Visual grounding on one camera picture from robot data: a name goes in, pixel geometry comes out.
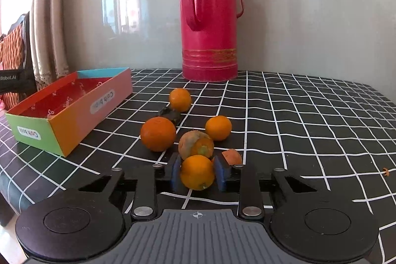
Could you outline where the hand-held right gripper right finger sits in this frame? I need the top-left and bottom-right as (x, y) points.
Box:
(213, 156), (318, 219)

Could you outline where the red thermos flask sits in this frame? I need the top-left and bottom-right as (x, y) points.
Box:
(178, 0), (244, 83)

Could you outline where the mouldy half-peeled orange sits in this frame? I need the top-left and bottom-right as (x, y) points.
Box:
(178, 131), (215, 160)

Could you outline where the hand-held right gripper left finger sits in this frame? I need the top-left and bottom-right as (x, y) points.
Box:
(79, 153), (182, 219)

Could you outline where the beige curtain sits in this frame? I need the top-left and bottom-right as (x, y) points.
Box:
(0, 0), (70, 91)

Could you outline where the dark flat object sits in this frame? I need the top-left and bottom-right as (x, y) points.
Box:
(157, 106), (183, 125)

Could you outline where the black checked tablecloth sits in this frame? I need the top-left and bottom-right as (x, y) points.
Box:
(0, 69), (396, 223)

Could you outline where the large orange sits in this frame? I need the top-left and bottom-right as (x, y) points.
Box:
(140, 117), (177, 152)

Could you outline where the colourful cardboard box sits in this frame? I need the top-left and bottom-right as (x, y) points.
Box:
(5, 67), (134, 157)

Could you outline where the orange peel piece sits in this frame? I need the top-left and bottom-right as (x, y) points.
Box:
(221, 148), (243, 166)

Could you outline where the small orange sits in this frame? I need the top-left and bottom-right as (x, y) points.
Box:
(205, 116), (232, 141)
(169, 88), (192, 113)
(180, 155), (215, 191)

